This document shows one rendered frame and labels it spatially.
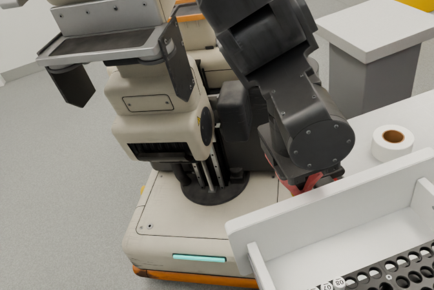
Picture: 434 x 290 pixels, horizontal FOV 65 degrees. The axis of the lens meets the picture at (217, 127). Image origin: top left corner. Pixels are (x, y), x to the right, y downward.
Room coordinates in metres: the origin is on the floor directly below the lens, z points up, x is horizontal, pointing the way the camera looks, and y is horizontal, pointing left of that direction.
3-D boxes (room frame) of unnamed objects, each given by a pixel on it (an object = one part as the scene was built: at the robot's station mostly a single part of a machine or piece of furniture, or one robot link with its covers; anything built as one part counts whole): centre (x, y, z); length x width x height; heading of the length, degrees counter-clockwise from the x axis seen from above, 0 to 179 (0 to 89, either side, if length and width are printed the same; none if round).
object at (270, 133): (0.30, -0.09, 1.01); 0.10 x 0.07 x 0.07; 6
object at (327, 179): (0.29, -0.12, 0.91); 0.07 x 0.04 x 0.01; 97
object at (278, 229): (0.26, -0.12, 0.87); 0.29 x 0.02 x 0.11; 97
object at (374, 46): (0.96, -0.57, 0.38); 0.30 x 0.30 x 0.76; 10
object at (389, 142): (0.43, -0.32, 0.78); 0.07 x 0.07 x 0.04
